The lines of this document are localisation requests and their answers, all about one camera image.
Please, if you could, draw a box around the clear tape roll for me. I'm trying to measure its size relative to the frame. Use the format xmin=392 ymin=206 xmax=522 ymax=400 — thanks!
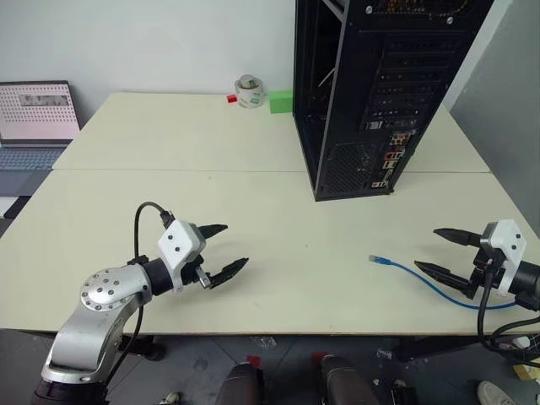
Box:
xmin=234 ymin=74 xmax=266 ymax=110

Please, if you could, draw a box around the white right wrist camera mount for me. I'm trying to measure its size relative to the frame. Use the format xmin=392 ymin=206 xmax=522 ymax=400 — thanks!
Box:
xmin=482 ymin=219 xmax=527 ymax=294

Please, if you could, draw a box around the white shoe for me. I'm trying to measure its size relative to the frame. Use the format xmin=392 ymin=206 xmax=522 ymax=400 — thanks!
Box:
xmin=477 ymin=380 xmax=515 ymax=405

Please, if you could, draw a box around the grey open laptop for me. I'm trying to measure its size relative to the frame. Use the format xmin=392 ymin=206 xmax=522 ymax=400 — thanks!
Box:
xmin=0 ymin=79 xmax=82 ymax=175

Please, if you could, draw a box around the green block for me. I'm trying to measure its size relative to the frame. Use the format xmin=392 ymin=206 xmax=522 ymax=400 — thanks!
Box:
xmin=269 ymin=89 xmax=295 ymax=116

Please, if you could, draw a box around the dark rounded shape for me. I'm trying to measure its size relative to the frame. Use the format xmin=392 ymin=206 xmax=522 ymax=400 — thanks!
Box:
xmin=316 ymin=354 xmax=381 ymax=405
xmin=216 ymin=361 xmax=266 ymax=405

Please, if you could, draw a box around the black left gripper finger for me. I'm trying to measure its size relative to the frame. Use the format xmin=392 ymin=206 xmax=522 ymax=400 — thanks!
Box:
xmin=208 ymin=256 xmax=251 ymax=290
xmin=197 ymin=223 xmax=230 ymax=243

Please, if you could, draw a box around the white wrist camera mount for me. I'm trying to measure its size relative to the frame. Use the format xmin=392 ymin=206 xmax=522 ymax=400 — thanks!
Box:
xmin=482 ymin=219 xmax=527 ymax=294
xmin=157 ymin=219 xmax=207 ymax=294

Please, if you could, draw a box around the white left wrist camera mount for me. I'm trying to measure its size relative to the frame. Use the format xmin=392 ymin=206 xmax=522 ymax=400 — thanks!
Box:
xmin=157 ymin=219 xmax=207 ymax=294

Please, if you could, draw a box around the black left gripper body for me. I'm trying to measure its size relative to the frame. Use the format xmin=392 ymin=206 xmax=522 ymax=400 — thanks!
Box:
xmin=181 ymin=254 xmax=213 ymax=291

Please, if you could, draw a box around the yellow box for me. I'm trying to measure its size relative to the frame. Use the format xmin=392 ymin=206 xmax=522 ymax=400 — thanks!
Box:
xmin=511 ymin=361 xmax=540 ymax=384

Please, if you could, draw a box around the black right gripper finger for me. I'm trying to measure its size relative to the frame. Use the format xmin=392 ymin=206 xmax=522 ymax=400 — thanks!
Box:
xmin=432 ymin=227 xmax=483 ymax=249
xmin=413 ymin=260 xmax=474 ymax=300

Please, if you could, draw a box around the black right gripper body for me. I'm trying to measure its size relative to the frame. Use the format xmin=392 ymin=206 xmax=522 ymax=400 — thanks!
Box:
xmin=466 ymin=235 xmax=508 ymax=300

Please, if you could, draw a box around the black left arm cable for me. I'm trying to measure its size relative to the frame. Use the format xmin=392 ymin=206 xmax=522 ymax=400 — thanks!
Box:
xmin=100 ymin=202 xmax=176 ymax=397

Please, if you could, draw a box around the black computer tower case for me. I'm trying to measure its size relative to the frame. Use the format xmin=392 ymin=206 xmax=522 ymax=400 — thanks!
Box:
xmin=293 ymin=0 xmax=495 ymax=203

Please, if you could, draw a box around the blue ethernet cable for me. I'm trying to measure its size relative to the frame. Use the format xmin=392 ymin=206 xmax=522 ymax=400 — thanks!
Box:
xmin=368 ymin=254 xmax=521 ymax=312

